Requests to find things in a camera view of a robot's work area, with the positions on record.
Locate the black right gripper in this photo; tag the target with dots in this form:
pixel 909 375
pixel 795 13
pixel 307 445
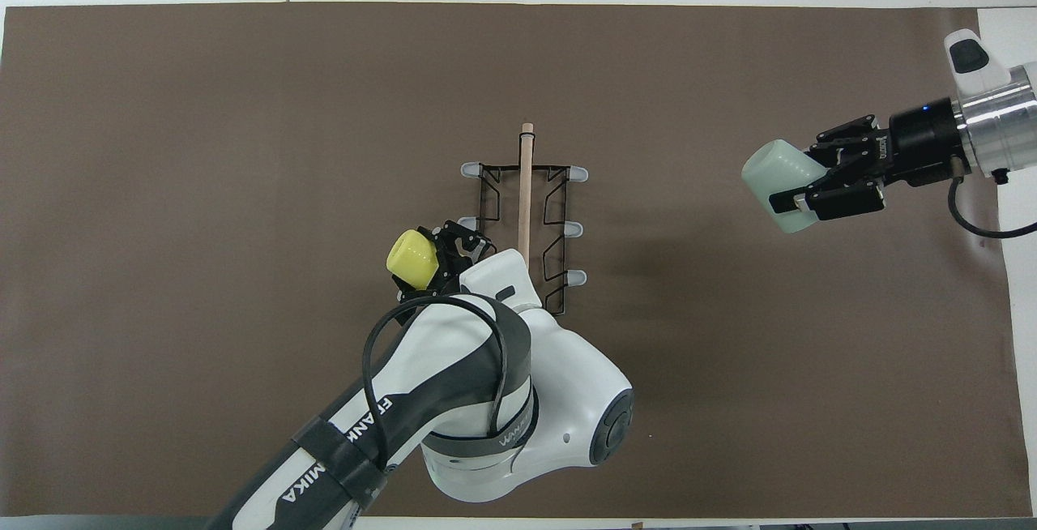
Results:
pixel 923 145

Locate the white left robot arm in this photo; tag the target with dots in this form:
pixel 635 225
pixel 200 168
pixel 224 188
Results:
pixel 486 400

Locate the pale green plastic cup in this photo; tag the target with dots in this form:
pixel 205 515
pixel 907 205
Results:
pixel 774 169

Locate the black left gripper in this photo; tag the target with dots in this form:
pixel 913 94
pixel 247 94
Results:
pixel 463 258

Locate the yellow plastic cup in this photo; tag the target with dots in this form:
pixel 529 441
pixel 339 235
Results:
pixel 411 258

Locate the brown table mat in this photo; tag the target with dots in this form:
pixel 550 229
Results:
pixel 162 190

